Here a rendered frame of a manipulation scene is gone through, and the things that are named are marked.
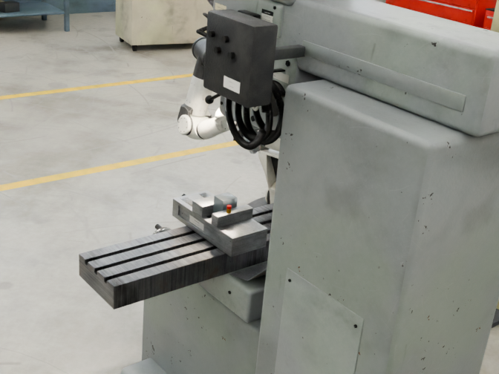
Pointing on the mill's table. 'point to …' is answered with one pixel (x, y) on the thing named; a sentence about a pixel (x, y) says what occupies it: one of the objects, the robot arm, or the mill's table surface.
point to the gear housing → (275, 12)
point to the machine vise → (223, 225)
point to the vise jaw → (203, 206)
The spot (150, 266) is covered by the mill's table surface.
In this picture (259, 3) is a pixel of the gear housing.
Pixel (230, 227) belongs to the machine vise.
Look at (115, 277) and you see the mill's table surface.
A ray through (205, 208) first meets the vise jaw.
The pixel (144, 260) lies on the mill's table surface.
